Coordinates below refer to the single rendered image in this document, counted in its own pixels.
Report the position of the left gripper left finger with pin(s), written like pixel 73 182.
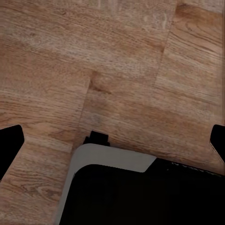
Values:
pixel 11 140

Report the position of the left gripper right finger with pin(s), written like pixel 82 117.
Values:
pixel 217 139

